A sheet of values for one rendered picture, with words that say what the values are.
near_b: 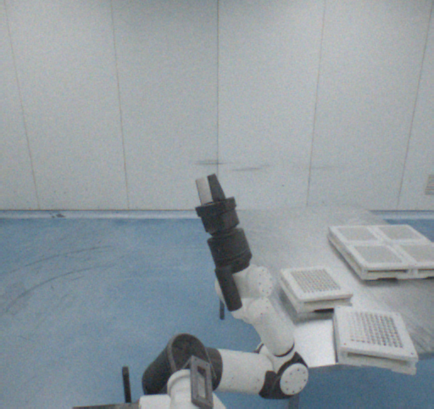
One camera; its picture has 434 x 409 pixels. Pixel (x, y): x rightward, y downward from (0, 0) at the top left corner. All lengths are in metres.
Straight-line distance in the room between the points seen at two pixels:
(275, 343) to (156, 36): 4.07
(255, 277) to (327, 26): 4.15
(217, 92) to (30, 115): 2.29
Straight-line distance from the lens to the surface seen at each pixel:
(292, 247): 2.20
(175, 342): 0.85
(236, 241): 0.81
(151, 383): 0.92
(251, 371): 0.95
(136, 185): 4.91
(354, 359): 1.48
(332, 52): 4.77
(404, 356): 1.48
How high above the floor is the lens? 1.86
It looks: 19 degrees down
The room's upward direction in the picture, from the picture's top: straight up
